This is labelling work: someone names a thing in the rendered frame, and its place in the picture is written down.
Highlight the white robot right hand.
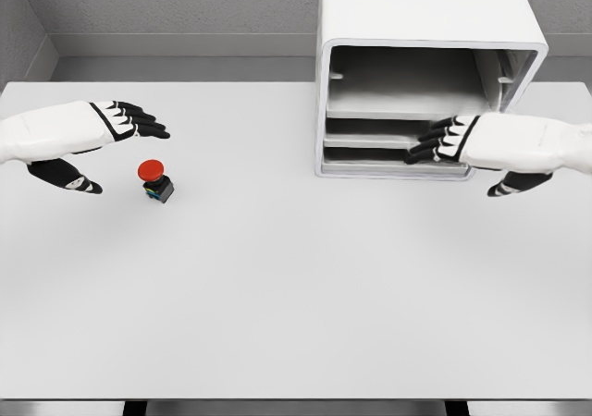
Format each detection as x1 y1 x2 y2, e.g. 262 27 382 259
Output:
403 112 571 199

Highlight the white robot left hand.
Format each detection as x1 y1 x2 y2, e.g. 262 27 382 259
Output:
18 100 172 197

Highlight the white tabletop storage cabinet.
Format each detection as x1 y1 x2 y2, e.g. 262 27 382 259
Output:
314 0 550 180

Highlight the white cabinet drawer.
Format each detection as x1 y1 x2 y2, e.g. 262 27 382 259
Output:
326 103 487 121
323 133 432 150
320 158 472 177

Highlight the red button load switch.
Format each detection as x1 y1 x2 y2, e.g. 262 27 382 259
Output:
137 158 176 204

